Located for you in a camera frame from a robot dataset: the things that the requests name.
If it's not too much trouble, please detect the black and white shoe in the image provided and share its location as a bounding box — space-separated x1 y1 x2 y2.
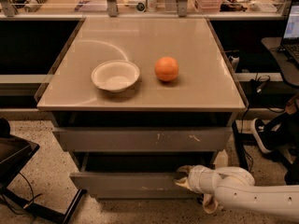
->
250 118 279 154

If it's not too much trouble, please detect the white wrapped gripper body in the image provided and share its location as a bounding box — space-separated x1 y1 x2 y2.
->
188 165 222 194

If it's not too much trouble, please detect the black stand left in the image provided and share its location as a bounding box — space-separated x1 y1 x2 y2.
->
0 118 87 224

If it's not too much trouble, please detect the orange ball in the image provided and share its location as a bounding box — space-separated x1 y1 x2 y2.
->
154 57 178 82

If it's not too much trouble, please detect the white cloth bag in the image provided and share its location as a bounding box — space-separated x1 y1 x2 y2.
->
203 150 228 214

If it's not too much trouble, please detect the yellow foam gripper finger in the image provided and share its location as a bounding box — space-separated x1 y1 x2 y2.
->
174 177 191 189
177 165 193 174

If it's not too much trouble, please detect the black round side table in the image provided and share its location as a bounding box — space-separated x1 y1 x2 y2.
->
261 37 299 88

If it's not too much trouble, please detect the black cable on floor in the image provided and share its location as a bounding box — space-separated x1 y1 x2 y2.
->
237 105 255 170

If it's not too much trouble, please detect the white paper bowl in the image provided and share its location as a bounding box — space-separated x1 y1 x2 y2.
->
91 60 140 92

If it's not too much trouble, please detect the grey top drawer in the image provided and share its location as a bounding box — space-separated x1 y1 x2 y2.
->
53 127 232 153

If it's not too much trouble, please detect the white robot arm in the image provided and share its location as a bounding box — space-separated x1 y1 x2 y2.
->
175 165 299 222

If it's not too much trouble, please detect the open laptop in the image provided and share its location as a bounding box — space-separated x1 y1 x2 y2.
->
280 0 299 64

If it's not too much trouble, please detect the grey bottom drawer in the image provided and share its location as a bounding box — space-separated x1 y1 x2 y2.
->
90 194 203 200

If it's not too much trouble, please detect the black spring tool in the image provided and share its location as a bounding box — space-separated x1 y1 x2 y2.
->
24 0 48 12

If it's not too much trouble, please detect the grey drawer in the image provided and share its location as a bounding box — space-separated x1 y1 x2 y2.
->
70 152 214 196
53 127 232 153
90 194 203 200

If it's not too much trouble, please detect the grey drawer cabinet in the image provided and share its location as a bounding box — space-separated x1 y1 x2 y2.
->
34 16 249 201

